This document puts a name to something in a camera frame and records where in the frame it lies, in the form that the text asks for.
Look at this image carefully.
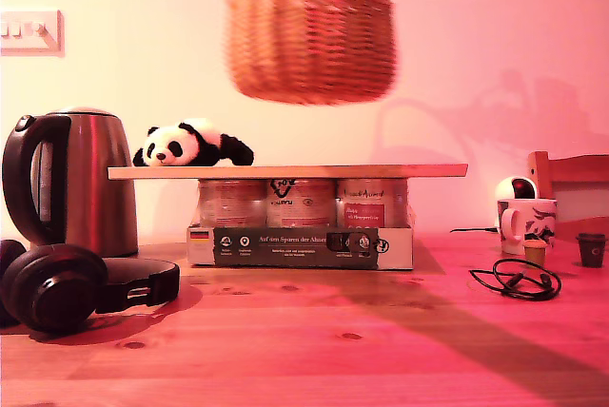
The straw basket with handle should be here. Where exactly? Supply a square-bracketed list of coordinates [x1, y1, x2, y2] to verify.
[224, 0, 399, 107]

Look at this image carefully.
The wooden shelf board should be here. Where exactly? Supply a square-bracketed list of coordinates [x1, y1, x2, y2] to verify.
[108, 164, 470, 181]

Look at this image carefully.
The tin can with red label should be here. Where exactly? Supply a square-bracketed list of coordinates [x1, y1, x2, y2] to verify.
[335, 178, 409, 228]

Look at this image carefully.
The printed cardboard tray box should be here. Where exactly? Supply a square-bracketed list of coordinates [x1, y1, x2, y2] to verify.
[186, 223, 414, 270]

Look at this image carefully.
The panda plush toy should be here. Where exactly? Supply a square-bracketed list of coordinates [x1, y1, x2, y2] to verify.
[131, 117, 255, 168]

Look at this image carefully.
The stainless steel electric kettle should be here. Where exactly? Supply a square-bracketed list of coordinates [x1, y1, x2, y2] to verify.
[1, 106, 140, 259]

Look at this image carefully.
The white mug with dark print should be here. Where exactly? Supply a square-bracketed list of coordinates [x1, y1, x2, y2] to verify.
[497, 198, 558, 256]

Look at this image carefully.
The small tan coffee capsule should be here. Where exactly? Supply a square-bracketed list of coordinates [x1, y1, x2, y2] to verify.
[522, 239, 547, 266]

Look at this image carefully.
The black over-ear headphones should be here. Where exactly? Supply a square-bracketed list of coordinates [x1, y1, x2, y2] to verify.
[0, 239, 182, 334]

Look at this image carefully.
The small dark coffee cup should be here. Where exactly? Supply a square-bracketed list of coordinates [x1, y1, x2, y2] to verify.
[575, 232, 606, 268]

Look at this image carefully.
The white round camera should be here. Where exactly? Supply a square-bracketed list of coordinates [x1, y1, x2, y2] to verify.
[494, 175, 540, 202]

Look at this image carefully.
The coiled black cable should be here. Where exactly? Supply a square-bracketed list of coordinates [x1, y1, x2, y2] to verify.
[469, 258, 562, 301]

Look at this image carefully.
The white wall switch plate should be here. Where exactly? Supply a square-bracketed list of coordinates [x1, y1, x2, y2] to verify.
[0, 10, 65, 57]

